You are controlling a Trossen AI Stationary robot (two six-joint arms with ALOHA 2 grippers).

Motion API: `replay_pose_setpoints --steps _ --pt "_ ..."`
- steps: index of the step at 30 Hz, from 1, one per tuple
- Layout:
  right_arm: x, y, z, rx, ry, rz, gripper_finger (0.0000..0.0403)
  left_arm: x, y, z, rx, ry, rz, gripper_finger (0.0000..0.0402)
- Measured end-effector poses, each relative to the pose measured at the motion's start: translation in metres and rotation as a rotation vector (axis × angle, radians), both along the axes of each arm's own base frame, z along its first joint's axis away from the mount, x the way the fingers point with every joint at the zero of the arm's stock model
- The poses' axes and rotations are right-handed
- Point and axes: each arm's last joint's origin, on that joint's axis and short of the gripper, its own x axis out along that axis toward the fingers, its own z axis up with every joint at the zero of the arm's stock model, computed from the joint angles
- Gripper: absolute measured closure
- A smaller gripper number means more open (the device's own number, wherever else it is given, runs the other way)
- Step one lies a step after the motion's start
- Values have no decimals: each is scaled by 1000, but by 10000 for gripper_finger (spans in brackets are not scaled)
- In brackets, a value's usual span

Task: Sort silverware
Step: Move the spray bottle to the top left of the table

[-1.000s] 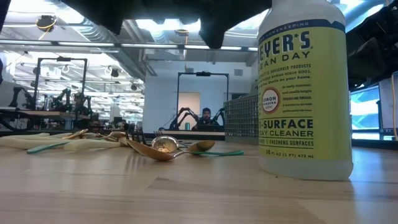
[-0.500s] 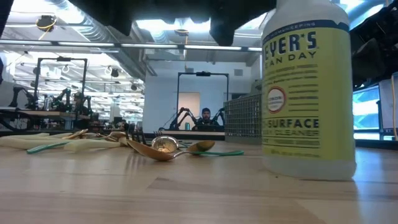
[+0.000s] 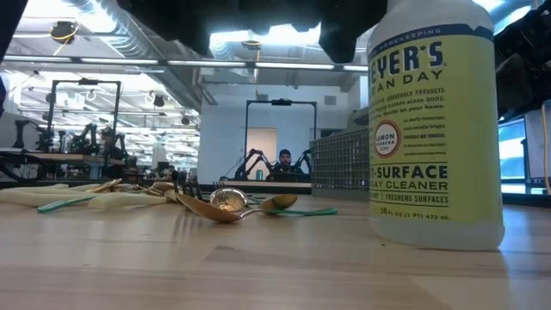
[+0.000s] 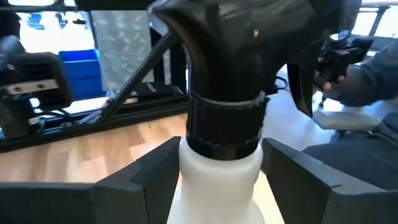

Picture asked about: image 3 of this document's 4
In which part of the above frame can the grey mesh cutlery basket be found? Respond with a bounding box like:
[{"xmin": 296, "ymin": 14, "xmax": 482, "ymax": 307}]
[{"xmin": 309, "ymin": 105, "xmax": 372, "ymax": 202}]

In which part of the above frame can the yellow label spray cleaner bottle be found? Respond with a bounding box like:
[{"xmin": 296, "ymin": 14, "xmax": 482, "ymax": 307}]
[{"xmin": 367, "ymin": 0, "xmax": 506, "ymax": 252}]

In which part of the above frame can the person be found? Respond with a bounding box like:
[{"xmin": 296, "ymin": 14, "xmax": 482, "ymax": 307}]
[{"xmin": 271, "ymin": 148, "xmax": 303, "ymax": 176}]

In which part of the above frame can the long ceiling light strip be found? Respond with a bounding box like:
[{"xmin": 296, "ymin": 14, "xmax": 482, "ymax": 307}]
[{"xmin": 0, "ymin": 54, "xmax": 371, "ymax": 73}]

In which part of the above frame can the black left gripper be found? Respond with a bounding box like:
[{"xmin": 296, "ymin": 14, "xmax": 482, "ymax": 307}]
[{"xmin": 318, "ymin": 0, "xmax": 388, "ymax": 65}]

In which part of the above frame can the yellow hanging cable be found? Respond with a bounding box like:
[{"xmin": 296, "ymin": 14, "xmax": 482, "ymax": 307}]
[{"xmin": 540, "ymin": 102, "xmax": 551, "ymax": 195}]

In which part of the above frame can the blue lit glass partition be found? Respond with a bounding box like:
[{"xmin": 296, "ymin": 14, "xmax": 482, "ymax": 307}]
[{"xmin": 498, "ymin": 118, "xmax": 529, "ymax": 195}]

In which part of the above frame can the yellow ceiling cord reel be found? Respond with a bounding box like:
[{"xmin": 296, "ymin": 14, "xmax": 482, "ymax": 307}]
[{"xmin": 48, "ymin": 20, "xmax": 81, "ymax": 46}]

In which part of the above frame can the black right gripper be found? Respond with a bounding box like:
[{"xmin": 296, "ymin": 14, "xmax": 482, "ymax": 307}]
[{"xmin": 493, "ymin": 3, "xmax": 551, "ymax": 120}]

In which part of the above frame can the background wooden table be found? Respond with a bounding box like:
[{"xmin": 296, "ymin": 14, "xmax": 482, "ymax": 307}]
[{"xmin": 0, "ymin": 148, "xmax": 126, "ymax": 182}]

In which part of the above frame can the silver ceiling duct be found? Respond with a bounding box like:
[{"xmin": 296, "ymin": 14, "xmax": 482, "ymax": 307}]
[{"xmin": 72, "ymin": 0, "xmax": 203, "ymax": 109}]

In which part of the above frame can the black background camera frame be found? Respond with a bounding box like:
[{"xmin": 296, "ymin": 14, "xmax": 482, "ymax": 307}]
[
  {"xmin": 244, "ymin": 97, "xmax": 319, "ymax": 182},
  {"xmin": 46, "ymin": 78, "xmax": 122, "ymax": 152}
]

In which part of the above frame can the beige door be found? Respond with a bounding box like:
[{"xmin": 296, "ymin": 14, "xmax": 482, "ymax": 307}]
[{"xmin": 245, "ymin": 127, "xmax": 278, "ymax": 181}]

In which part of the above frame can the background robot arms group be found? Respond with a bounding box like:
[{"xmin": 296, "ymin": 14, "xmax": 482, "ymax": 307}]
[{"xmin": 12, "ymin": 120, "xmax": 130, "ymax": 158}]

